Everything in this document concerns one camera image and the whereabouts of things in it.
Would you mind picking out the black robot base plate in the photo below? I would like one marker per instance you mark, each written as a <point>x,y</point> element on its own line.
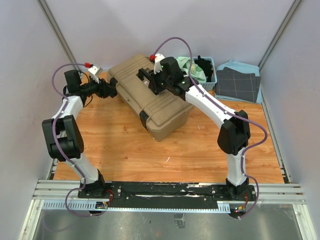
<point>167,195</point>

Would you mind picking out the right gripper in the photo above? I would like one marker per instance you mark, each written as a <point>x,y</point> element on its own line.
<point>152,85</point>

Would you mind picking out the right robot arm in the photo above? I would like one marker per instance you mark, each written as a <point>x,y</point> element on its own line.
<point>234,130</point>

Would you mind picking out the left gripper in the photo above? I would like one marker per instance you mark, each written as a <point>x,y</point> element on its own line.
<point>105,90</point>

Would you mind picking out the black cloth in basket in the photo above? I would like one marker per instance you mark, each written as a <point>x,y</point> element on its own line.
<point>206,66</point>

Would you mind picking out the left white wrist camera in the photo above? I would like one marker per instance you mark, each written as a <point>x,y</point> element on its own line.
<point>94,71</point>

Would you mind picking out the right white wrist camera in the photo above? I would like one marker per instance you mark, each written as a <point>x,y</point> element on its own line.
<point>156,59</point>

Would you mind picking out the green patterned cloth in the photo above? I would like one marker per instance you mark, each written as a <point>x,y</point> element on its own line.
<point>196,71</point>

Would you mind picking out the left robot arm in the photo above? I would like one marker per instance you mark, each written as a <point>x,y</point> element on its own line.
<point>63,138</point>

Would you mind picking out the grey checked folded cloth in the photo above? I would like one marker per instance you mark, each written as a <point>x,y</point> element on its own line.
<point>237,85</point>

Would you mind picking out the tan plastic tool box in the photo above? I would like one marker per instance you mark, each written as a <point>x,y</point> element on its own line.
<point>159,114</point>

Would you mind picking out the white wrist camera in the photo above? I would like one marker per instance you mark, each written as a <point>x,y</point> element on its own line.
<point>156,59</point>
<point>94,71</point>

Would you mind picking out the blue plastic basket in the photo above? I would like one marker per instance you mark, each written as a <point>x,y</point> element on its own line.
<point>208,86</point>

